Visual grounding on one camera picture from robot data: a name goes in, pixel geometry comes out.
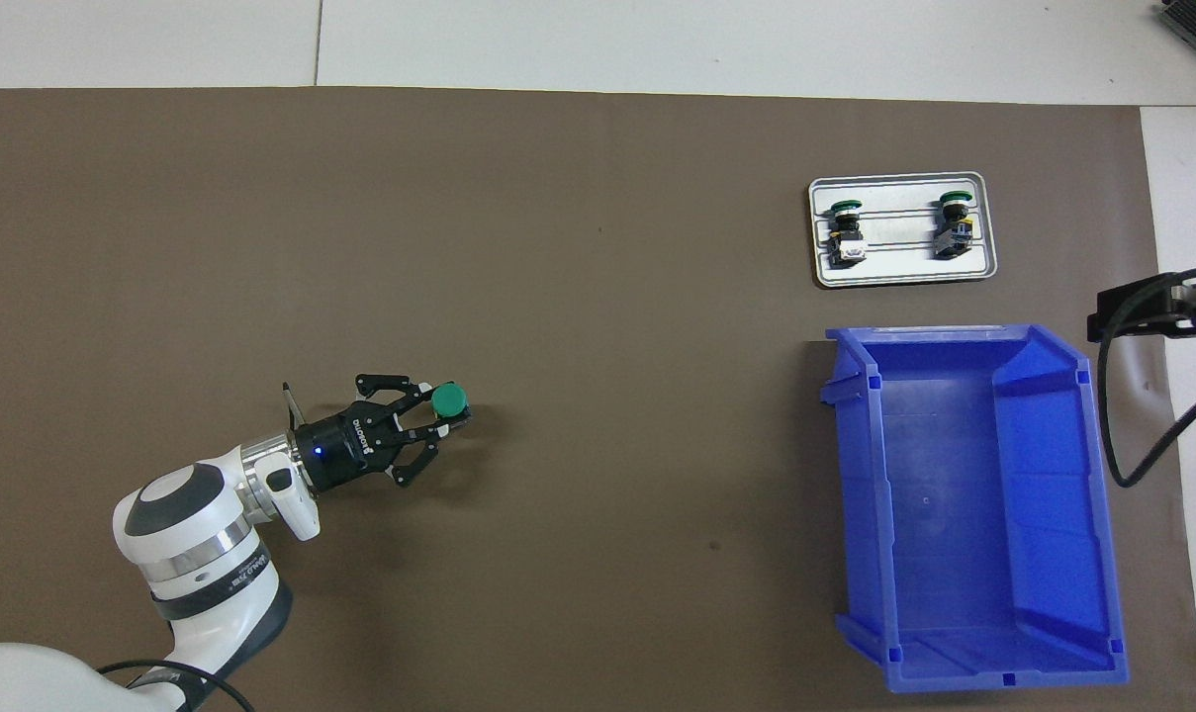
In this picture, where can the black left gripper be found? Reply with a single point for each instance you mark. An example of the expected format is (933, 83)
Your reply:
(345, 445)

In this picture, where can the green push button switch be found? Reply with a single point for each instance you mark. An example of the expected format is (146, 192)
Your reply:
(954, 229)
(449, 400)

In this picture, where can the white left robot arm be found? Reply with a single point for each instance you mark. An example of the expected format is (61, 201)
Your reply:
(192, 554)

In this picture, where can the green push button white base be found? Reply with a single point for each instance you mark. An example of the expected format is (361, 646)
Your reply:
(845, 237)

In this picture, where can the brown table mat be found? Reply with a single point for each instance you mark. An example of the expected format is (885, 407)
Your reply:
(657, 445)

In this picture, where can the silver metal tray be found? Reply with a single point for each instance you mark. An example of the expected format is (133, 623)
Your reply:
(904, 272)

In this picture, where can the blue plastic storage bin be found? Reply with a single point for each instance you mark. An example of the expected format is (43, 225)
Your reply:
(954, 514)

